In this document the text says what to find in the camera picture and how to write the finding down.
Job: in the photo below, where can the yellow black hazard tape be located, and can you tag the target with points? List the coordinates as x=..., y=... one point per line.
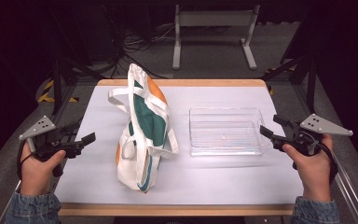
x=45, y=98

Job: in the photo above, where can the white metal stand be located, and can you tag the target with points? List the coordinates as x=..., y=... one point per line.
x=214, y=18

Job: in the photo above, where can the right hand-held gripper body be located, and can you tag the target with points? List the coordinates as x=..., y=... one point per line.
x=320, y=126

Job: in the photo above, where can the clear plastic box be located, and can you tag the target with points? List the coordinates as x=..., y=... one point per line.
x=227, y=137

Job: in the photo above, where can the black metal stand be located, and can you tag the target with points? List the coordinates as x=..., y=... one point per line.
x=57, y=87
x=311, y=90

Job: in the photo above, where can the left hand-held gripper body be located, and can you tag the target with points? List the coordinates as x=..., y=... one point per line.
x=40, y=126

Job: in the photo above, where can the person's right hand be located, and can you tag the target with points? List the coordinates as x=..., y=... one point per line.
x=313, y=174

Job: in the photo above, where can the white green orange tote bag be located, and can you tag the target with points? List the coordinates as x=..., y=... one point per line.
x=149, y=124

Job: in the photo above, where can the person's left hand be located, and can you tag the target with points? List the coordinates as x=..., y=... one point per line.
x=35, y=177

